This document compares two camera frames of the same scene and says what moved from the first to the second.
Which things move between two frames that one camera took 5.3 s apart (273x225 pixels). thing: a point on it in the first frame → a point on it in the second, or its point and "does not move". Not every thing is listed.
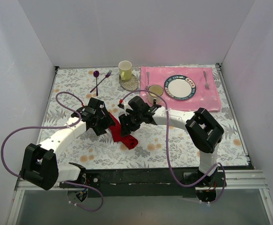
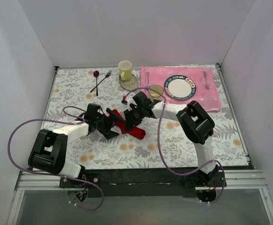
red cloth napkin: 128,140 → 136,132
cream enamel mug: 158,90 does not move
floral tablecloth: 159,146 does not move
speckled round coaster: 129,85 does not move
